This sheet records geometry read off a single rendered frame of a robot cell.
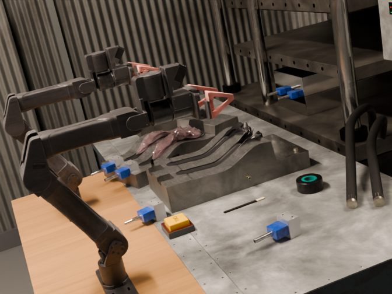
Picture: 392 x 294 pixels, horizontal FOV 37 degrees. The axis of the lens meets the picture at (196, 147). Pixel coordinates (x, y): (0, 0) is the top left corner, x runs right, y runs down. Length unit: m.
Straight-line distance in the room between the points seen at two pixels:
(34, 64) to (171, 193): 2.09
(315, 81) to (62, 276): 1.42
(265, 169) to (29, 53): 2.15
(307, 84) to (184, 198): 0.95
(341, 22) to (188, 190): 0.79
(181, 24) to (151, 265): 2.56
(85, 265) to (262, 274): 0.52
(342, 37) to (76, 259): 1.16
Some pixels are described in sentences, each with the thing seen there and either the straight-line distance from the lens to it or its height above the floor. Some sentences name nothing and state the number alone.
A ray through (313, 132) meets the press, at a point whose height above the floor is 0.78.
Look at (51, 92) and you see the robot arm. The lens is 1.96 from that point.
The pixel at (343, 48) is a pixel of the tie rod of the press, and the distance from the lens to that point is 2.14.
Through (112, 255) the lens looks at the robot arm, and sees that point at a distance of 1.47.
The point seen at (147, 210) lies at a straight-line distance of 1.81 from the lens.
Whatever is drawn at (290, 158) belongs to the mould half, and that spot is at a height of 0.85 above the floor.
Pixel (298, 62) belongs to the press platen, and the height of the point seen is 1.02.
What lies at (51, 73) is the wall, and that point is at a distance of 3.77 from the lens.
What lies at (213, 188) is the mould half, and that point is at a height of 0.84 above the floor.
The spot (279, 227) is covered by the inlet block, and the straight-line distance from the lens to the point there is 1.56.
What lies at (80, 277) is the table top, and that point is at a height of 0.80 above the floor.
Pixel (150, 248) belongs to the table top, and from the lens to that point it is 1.69.
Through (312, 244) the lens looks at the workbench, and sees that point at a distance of 1.54.
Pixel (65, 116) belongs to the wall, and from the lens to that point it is 3.82.
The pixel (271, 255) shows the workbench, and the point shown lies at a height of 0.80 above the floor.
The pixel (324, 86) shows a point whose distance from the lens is 2.62.
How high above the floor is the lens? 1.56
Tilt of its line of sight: 18 degrees down
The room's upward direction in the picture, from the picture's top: 12 degrees counter-clockwise
